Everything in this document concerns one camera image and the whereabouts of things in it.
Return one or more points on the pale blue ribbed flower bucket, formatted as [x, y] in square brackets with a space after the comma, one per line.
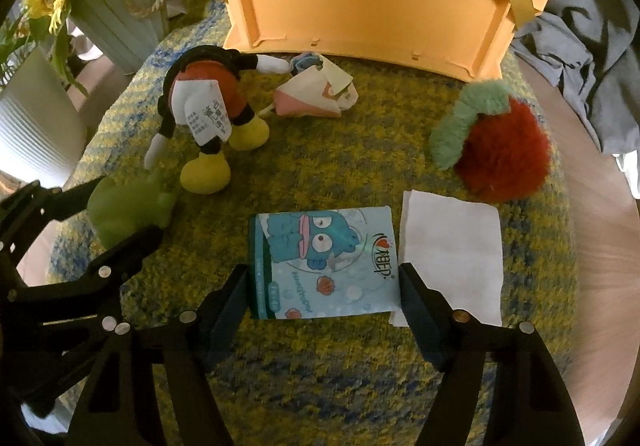
[120, 21]

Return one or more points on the white folded tissue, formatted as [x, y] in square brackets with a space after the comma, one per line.
[450, 246]

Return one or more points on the red apple plush toy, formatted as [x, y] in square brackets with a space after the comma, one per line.
[505, 151]

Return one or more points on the yellow and blue rug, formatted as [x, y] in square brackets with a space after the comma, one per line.
[325, 166]

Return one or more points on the blue cartoon tissue pack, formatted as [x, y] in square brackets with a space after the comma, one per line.
[320, 266]

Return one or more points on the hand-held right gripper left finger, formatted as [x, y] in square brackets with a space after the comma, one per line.
[227, 313]

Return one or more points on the grey cloth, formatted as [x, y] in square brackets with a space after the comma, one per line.
[575, 41]

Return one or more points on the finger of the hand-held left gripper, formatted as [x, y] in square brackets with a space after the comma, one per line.
[127, 251]
[55, 206]

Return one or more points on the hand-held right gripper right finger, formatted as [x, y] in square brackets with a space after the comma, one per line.
[420, 321]

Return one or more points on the green plush toy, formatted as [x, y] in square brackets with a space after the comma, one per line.
[120, 211]

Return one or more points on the white ribbed vase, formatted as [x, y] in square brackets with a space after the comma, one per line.
[35, 126]

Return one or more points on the orange plastic basket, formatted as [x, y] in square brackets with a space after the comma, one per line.
[370, 11]

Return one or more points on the cartoon mouse plush toy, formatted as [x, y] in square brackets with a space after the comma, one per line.
[202, 76]

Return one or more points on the crumpled paper wrapper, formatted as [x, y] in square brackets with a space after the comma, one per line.
[310, 93]

